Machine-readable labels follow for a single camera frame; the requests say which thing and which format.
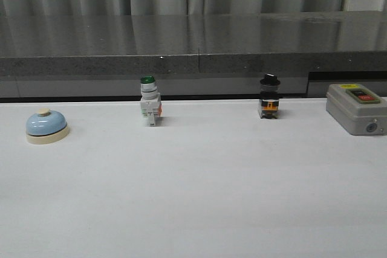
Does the blue dome call bell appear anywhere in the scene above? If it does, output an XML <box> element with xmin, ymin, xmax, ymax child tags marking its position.
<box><xmin>25</xmin><ymin>108</ymin><xmax>70</xmax><ymax>145</ymax></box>

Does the grey on-off switch box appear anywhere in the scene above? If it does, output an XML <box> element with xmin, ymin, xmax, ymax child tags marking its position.
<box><xmin>326</xmin><ymin>83</ymin><xmax>386</xmax><ymax>136</ymax></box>

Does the green pushbutton switch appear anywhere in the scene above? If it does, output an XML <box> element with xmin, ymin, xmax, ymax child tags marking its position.
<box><xmin>140</xmin><ymin>76</ymin><xmax>162</xmax><ymax>126</ymax></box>

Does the grey stone counter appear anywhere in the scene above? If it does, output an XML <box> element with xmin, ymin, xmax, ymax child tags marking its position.
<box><xmin>1</xmin><ymin>11</ymin><xmax>386</xmax><ymax>100</ymax></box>

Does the black selector switch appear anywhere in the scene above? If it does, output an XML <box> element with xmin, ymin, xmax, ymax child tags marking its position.
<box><xmin>258</xmin><ymin>74</ymin><xmax>281</xmax><ymax>118</ymax></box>

